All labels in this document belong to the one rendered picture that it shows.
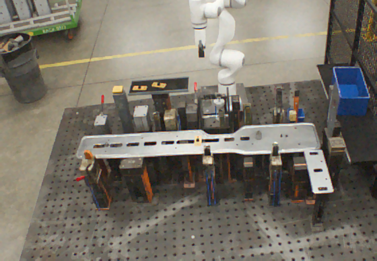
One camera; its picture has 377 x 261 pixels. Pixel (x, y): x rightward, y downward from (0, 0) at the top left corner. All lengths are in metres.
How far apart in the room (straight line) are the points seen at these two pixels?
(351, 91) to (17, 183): 2.92
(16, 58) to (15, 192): 1.47
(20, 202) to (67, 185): 1.14
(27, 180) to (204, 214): 2.07
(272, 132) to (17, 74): 3.13
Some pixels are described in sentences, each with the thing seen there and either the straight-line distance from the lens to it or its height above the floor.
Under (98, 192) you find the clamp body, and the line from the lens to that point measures 2.32.
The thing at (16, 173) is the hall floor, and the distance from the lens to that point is 4.01.
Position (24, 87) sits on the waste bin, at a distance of 4.72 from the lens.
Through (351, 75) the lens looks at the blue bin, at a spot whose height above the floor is 1.10.
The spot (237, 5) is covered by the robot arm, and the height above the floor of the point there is 1.54.
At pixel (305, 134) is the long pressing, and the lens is 2.26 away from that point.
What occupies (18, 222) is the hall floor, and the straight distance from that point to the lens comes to 3.58.
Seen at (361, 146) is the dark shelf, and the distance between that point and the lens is 2.21.
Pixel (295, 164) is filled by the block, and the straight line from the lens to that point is 2.13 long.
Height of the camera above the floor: 2.54
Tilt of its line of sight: 40 degrees down
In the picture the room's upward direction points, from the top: 9 degrees counter-clockwise
